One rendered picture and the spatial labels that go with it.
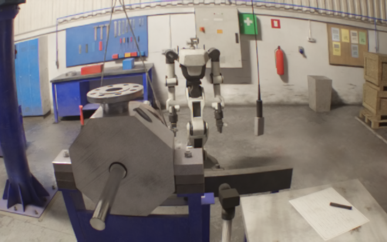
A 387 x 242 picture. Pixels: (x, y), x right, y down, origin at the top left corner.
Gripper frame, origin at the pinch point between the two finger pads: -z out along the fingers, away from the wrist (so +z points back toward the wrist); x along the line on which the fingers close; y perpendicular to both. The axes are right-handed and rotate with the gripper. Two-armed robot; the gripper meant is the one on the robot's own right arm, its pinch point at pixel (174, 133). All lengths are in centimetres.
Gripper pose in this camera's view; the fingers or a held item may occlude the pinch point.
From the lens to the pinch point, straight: 363.2
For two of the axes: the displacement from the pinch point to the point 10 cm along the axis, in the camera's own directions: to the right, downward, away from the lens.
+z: -0.7, -9.9, -0.9
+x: 0.9, 0.9, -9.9
